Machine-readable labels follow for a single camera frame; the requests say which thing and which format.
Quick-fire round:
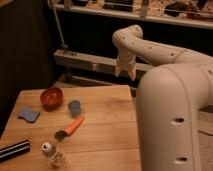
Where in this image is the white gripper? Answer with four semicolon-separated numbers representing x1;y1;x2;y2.
115;54;136;81

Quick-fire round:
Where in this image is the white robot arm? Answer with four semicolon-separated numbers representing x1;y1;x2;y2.
112;25;213;171

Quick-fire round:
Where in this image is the blue cup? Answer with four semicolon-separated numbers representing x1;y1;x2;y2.
68;100;81;117

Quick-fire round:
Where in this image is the metal pole stand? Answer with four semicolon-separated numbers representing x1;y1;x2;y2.
49;0;77;56

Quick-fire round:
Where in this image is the white shelf ledge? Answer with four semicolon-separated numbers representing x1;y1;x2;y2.
54;4;213;30

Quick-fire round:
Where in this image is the red bowl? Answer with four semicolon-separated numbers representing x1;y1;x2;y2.
40;87;63;107

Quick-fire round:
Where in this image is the orange toy carrot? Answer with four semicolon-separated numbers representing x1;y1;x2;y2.
54;116;84;141

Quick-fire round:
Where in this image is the blue sponge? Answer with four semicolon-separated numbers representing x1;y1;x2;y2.
18;106;40;123

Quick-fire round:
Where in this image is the grey baseboard rail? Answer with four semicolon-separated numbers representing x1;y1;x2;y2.
53;49;154;79

